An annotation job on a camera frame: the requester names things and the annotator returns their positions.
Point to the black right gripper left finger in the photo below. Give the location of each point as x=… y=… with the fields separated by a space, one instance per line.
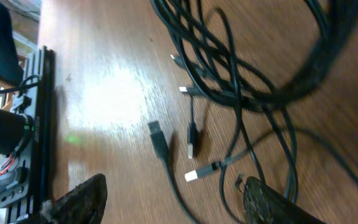
x=85 y=204

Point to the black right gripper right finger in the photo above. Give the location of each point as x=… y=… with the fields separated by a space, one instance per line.
x=264 y=205

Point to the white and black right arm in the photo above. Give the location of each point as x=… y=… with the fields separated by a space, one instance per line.
x=11 y=131

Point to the black aluminium frame rail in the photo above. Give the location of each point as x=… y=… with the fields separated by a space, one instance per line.
x=23 y=198

